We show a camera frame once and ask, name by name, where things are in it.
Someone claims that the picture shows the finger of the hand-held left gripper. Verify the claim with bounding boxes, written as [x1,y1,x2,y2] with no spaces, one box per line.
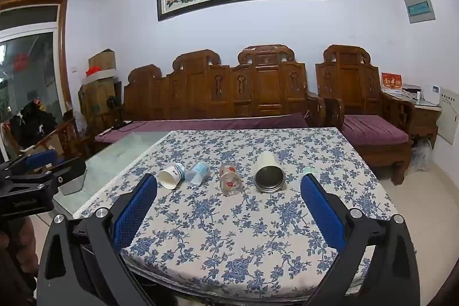
[0,149,60,178]
[50,158,87,190]

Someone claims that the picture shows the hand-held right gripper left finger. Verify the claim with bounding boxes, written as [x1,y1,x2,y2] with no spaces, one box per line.
[37,173,158,306]

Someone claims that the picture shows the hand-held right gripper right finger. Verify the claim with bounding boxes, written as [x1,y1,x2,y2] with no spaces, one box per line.
[300,173,421,306]

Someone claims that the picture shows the person's left forearm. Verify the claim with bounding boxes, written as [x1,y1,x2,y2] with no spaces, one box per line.
[0,216,40,306]

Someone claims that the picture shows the white paper cup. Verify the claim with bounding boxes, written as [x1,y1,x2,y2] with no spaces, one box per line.
[158,163,186,190]

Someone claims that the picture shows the white steel tumbler cup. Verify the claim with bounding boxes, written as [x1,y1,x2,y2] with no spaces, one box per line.
[254,151,287,195]

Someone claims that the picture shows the clear plastic cup blue print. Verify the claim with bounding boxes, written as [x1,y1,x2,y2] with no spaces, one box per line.
[184,160,210,186]

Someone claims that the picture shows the glass cup red flower print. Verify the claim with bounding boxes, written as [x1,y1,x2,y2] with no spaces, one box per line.
[219,163,244,194]

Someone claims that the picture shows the wooden chair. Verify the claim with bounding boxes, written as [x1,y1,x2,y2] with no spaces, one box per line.
[36,117,87,164]

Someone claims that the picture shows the pile of dark clothes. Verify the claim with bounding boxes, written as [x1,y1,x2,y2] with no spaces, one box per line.
[9,101,58,149]

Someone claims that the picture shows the large cardboard box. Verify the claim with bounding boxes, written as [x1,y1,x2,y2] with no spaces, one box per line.
[78,77,121,124]

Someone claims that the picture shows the small black fan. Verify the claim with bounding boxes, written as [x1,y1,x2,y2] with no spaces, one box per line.
[106,95,125,129]

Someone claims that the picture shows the blue floral tablecloth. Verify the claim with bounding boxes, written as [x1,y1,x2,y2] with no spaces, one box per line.
[73,128,400,303]

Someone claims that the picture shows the purple armchair cushion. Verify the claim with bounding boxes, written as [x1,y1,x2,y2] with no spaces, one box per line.
[341,114,410,145]

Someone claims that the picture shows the red window decoration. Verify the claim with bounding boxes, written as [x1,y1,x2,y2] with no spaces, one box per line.
[13,53,30,71]

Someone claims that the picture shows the small cardboard box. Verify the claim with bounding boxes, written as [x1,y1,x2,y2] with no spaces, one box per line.
[88,48,117,72]

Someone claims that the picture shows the clear plastic bags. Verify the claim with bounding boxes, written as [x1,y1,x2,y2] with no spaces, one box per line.
[411,139,435,172]

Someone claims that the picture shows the long purple sofa cushion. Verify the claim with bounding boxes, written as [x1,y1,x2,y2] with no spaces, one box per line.
[95,113,310,144]

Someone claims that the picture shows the carved wooden armchair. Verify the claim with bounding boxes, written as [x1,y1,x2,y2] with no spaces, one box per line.
[315,45,415,185]

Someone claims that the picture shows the carved wooden sofa bench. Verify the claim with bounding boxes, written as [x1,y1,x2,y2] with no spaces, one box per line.
[122,44,325,129]

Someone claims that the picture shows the wooden side table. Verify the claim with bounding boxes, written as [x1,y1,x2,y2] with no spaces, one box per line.
[409,102,442,149]

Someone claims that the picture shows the red desk calendar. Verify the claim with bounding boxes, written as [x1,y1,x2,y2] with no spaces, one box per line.
[381,72,403,93]

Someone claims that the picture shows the grey stacked device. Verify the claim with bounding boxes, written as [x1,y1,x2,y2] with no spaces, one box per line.
[402,84,422,99]

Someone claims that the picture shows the white box device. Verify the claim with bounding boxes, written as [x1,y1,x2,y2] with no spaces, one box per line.
[418,84,444,106]

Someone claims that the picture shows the white radiator cover panel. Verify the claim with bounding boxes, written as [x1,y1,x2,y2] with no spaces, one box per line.
[438,87,459,145]

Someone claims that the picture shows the wooden door frame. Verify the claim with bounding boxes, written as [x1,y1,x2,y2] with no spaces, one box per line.
[0,0,73,113]

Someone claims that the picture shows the grey wall panel box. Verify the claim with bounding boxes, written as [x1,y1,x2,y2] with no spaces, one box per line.
[404,0,437,24]

